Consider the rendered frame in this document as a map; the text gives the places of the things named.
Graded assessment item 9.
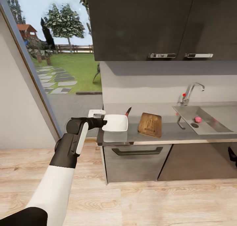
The vidalia onion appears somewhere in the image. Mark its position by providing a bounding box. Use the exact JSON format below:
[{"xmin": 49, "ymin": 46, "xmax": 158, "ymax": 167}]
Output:
[{"xmin": 194, "ymin": 117, "xmax": 202, "ymax": 123}]

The cutting board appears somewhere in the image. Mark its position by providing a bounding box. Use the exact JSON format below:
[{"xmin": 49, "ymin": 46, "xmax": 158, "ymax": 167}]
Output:
[{"xmin": 138, "ymin": 113, "xmax": 162, "ymax": 138}]

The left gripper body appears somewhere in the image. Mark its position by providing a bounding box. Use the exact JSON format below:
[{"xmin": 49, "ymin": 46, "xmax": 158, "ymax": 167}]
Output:
[{"xmin": 88, "ymin": 117, "xmax": 103, "ymax": 129}]

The bowl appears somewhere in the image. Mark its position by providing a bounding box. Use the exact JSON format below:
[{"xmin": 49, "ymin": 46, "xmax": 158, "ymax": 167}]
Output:
[{"xmin": 102, "ymin": 114, "xmax": 128, "ymax": 133}]

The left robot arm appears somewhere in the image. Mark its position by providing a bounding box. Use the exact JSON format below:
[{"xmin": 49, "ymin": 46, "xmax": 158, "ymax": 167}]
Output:
[{"xmin": 0, "ymin": 110, "xmax": 107, "ymax": 226}]

